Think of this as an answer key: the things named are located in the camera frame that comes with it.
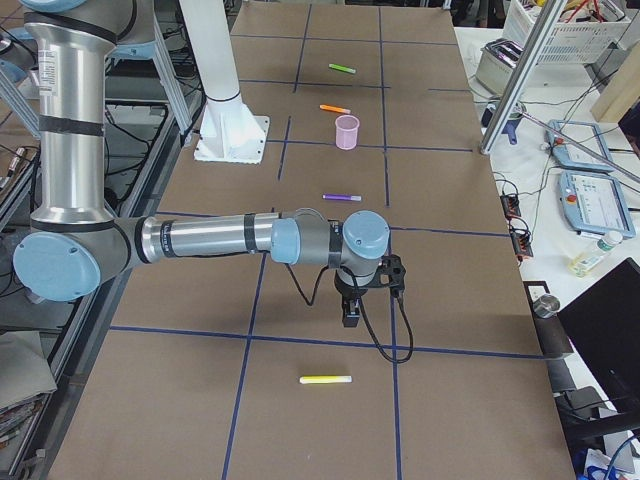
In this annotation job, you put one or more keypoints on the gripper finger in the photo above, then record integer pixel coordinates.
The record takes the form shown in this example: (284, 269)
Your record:
(350, 313)

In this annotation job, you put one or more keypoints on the metal grabber stick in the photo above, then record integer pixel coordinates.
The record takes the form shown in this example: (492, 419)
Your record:
(559, 134)

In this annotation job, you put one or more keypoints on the orange highlighter pen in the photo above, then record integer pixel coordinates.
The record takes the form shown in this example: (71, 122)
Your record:
(335, 109)

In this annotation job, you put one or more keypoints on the near blue teach pendant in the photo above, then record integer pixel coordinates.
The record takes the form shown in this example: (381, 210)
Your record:
(594, 203)

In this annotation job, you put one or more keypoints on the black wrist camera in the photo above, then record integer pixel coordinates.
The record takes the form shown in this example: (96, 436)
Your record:
(393, 274)

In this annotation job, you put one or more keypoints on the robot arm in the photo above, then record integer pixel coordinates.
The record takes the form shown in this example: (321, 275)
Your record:
(76, 244)

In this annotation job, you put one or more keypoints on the far blue teach pendant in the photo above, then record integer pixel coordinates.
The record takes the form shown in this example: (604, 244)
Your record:
(588, 134)

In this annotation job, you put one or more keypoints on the blue teach pendant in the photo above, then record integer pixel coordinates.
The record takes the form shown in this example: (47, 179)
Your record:
(588, 134)
(594, 203)

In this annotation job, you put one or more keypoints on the black monitor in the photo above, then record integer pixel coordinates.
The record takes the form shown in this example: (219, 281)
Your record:
(603, 326)

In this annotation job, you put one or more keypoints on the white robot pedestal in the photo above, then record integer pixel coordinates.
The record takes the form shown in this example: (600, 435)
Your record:
(229, 131)

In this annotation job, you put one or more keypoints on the purple highlighter pen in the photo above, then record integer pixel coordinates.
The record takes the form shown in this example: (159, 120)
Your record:
(342, 197)

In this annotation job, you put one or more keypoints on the blue saucepan with lid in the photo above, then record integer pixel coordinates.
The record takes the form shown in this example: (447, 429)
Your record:
(514, 118)

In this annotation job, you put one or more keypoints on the steel cup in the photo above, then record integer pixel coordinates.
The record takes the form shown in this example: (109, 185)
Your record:
(546, 306)

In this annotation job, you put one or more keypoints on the white plastic basket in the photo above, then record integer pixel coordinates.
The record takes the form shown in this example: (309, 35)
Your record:
(581, 41)

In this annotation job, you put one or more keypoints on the pink mesh pen holder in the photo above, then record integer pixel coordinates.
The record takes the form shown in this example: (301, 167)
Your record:
(347, 128)

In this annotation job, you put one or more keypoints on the wooden board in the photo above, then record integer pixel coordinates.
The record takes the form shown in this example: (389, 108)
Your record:
(621, 92)

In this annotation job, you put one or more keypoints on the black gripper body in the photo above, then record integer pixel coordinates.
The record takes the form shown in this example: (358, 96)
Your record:
(346, 291)

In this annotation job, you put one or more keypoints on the small plastic bottle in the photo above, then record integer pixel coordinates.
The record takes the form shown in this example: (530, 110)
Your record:
(585, 262)

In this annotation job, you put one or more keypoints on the white toaster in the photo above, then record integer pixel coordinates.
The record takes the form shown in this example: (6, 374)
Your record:
(498, 59)

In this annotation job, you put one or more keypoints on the green highlighter pen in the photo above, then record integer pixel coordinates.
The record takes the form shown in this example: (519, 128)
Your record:
(342, 68)

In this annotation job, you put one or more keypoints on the aluminium frame post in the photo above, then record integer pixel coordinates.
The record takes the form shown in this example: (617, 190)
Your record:
(536, 41)

